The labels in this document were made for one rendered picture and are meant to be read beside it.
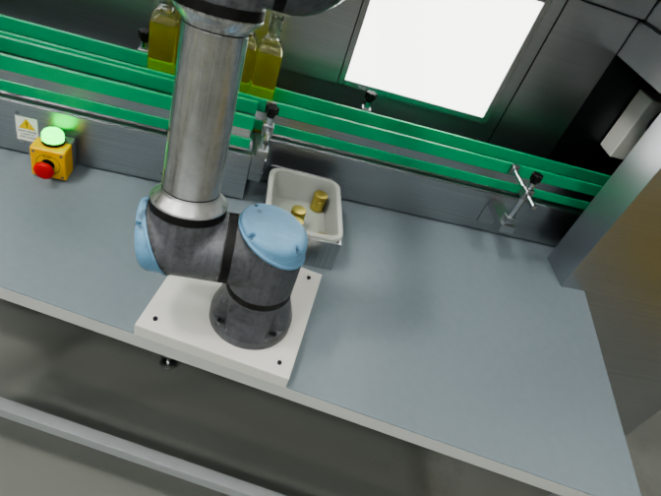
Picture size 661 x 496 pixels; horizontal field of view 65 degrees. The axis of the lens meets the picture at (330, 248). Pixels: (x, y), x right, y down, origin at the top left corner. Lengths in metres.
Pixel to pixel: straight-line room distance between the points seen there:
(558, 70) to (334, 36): 0.60
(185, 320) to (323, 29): 0.78
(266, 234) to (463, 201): 0.75
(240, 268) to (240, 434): 0.99
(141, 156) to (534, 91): 1.03
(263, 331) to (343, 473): 0.93
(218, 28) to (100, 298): 0.55
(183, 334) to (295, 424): 0.92
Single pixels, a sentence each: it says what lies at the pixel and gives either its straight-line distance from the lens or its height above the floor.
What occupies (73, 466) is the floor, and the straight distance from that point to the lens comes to 1.68.
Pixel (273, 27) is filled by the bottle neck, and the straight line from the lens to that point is 1.21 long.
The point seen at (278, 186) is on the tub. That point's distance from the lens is 1.26.
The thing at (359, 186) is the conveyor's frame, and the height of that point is 0.80.
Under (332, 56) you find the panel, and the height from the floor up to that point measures 1.05.
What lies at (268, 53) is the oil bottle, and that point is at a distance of 1.22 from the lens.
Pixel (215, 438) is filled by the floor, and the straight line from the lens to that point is 1.72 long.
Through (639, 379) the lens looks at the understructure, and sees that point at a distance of 2.00.
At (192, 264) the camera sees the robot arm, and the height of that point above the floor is 0.95.
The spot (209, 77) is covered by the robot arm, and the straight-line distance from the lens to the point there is 0.70.
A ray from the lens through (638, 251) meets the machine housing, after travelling 1.50.
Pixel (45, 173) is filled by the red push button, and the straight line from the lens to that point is 1.22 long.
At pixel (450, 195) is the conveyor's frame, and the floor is 0.84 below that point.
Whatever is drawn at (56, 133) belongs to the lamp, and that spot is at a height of 0.85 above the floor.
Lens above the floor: 1.52
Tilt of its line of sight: 40 degrees down
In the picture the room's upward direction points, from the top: 21 degrees clockwise
